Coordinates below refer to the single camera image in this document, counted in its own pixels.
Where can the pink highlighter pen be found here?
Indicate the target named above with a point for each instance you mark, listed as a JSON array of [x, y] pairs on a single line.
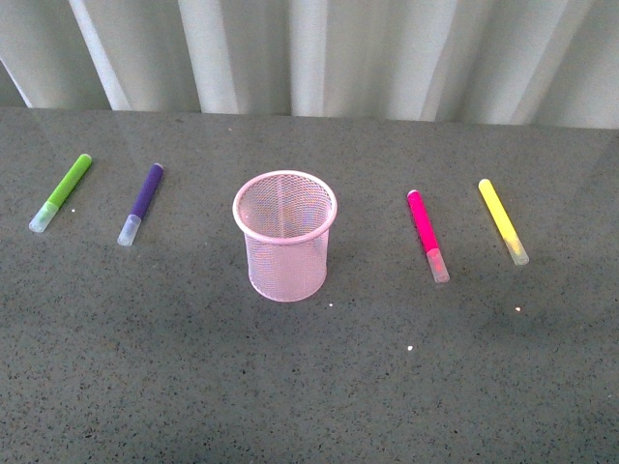
[[428, 239]]

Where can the purple highlighter pen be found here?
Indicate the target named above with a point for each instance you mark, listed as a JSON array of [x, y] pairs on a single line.
[[140, 206]]

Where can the pink mesh cup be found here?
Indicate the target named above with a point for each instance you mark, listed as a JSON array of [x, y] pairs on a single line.
[[286, 217]]

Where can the yellow highlighter pen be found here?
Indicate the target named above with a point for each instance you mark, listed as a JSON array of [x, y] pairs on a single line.
[[503, 223]]

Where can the green highlighter pen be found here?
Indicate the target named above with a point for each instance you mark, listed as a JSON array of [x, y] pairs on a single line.
[[42, 219]]

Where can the white curtain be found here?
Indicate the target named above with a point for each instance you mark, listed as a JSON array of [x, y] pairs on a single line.
[[490, 62]]

